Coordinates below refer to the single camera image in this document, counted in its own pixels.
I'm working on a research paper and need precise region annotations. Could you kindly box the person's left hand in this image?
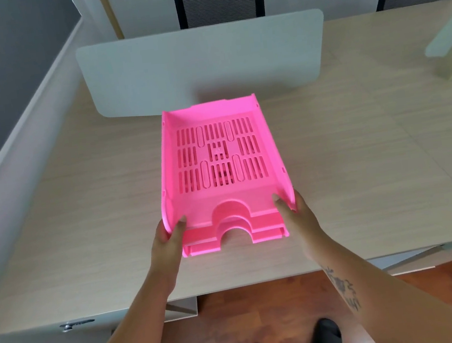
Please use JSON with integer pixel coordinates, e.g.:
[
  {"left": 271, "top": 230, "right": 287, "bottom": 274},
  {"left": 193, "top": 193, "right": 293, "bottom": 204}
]
[{"left": 146, "top": 215, "right": 194, "bottom": 280}]

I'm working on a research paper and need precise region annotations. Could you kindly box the person's right hand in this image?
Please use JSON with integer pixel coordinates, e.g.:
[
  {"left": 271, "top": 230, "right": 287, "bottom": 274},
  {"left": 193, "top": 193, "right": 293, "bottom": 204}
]
[{"left": 272, "top": 186, "right": 329, "bottom": 264}]

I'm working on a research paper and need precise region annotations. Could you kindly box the pink slotted paper tray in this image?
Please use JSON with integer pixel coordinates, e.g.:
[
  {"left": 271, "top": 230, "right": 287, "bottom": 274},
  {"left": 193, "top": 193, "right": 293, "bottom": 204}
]
[{"left": 148, "top": 90, "right": 300, "bottom": 235}]

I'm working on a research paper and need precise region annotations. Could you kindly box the person's right forearm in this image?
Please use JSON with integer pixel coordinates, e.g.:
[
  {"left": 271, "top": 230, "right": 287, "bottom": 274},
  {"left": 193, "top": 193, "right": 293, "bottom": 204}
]
[{"left": 306, "top": 226, "right": 452, "bottom": 343}]

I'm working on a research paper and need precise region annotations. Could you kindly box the person's left forearm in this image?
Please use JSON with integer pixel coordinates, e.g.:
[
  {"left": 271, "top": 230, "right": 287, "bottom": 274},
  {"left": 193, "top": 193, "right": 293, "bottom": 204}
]
[{"left": 62, "top": 263, "right": 190, "bottom": 343}]

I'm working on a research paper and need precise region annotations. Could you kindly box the person's right black sandal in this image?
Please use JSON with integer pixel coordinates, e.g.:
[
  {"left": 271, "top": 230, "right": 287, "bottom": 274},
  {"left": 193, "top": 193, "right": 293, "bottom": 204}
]
[{"left": 309, "top": 316, "right": 343, "bottom": 343}]

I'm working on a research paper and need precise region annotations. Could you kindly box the silver drawer lock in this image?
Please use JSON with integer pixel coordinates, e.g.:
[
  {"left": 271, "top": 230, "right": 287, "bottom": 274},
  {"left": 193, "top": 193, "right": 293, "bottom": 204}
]
[{"left": 59, "top": 317, "right": 97, "bottom": 333}]

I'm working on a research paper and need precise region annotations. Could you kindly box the large grey desk divider panel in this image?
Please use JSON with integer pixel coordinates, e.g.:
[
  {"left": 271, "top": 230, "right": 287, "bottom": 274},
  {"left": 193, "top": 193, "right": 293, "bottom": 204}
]
[{"left": 74, "top": 8, "right": 333, "bottom": 124}]

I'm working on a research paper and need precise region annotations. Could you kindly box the small grey desk divider panel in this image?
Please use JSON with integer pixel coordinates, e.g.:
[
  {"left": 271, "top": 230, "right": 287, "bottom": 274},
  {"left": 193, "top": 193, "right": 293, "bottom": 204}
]
[{"left": 419, "top": 0, "right": 452, "bottom": 59}]

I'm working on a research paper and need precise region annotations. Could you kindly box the grey desk support frame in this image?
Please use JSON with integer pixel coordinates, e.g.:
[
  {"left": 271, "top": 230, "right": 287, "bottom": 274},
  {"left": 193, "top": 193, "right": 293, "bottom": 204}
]
[{"left": 367, "top": 244, "right": 449, "bottom": 276}]

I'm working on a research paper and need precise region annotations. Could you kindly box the wooden door frame strip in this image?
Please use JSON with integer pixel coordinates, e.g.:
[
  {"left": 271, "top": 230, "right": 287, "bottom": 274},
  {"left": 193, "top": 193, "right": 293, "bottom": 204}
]
[{"left": 96, "top": 0, "right": 126, "bottom": 42}]

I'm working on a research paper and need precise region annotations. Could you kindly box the dark board with white frame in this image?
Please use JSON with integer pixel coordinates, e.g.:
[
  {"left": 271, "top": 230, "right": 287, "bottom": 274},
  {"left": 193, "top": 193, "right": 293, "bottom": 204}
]
[{"left": 0, "top": 0, "right": 102, "bottom": 179}]

